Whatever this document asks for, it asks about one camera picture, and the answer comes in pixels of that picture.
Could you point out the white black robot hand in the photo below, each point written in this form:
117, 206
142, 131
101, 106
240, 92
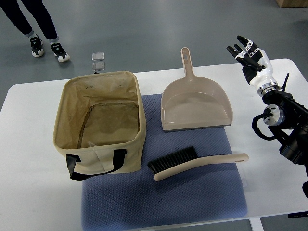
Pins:
257, 68

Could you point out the pink hand broom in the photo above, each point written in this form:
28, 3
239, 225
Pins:
187, 159

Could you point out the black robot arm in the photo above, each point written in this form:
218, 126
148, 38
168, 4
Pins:
286, 121

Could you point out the beige fabric bag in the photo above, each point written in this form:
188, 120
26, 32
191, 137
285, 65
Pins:
100, 126

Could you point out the cardboard box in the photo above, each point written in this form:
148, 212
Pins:
292, 3

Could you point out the pink dustpan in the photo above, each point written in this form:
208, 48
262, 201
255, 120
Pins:
194, 102

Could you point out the black table control panel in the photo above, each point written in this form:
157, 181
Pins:
298, 215

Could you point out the upper floor socket plate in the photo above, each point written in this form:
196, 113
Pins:
98, 56

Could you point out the white table leg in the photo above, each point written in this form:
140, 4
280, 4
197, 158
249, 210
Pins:
256, 224

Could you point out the blue cushion mat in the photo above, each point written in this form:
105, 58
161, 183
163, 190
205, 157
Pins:
118, 202

